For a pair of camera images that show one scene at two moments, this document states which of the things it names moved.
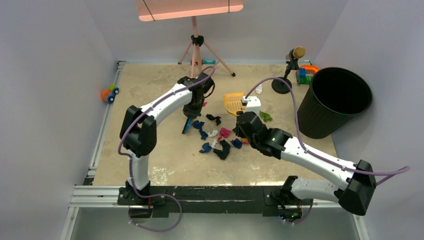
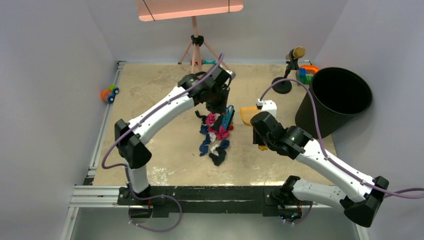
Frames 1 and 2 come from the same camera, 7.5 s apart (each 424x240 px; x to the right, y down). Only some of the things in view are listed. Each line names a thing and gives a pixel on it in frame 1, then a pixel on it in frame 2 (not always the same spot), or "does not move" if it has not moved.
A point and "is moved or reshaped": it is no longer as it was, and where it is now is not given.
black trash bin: (336, 95) does not move
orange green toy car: (108, 95) does not move
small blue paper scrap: (237, 143) → (224, 143)
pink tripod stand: (197, 40) does not move
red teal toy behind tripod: (204, 62) does not move
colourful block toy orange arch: (304, 75) does not move
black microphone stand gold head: (282, 87) does not move
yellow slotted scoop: (233, 102) is moved or reshaped
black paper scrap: (217, 118) → (204, 117)
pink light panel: (159, 10) does not move
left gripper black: (193, 114) → (220, 108)
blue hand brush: (187, 126) → (228, 116)
